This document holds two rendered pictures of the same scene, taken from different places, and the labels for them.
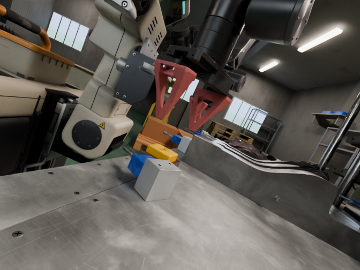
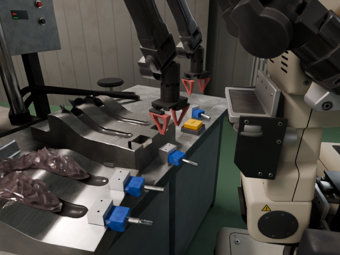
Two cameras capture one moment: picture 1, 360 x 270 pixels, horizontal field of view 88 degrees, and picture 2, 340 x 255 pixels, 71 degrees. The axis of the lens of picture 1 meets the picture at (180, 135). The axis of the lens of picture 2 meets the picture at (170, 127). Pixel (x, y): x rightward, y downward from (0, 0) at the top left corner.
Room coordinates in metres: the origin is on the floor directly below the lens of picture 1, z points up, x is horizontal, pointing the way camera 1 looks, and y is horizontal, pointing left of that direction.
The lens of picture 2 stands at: (1.37, 0.10, 1.24)
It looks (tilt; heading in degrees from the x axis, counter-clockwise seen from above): 25 degrees down; 191
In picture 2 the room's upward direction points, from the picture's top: straight up
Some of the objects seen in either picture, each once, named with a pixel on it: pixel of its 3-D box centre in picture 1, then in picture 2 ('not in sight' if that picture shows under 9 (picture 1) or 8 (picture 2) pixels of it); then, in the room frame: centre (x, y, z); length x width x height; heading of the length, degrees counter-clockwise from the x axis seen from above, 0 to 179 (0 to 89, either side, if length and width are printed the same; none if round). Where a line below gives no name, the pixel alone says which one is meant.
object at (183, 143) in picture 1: (176, 139); (179, 158); (0.72, 0.00, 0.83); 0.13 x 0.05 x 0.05; 65
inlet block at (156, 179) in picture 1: (142, 164); (200, 114); (0.32, 0.04, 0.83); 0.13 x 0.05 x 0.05; 49
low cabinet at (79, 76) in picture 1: (87, 81); not in sight; (6.78, 3.88, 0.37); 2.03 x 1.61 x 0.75; 2
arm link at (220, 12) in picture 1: (232, 13); (196, 53); (0.29, 0.01, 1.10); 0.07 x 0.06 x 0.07; 60
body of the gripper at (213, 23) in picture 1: (209, 53); (196, 68); (0.29, 0.01, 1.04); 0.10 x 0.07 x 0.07; 139
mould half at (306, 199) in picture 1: (268, 174); (101, 124); (0.60, -0.31, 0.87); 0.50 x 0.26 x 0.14; 72
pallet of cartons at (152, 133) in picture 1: (173, 143); not in sight; (3.59, 0.04, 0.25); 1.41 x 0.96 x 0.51; 104
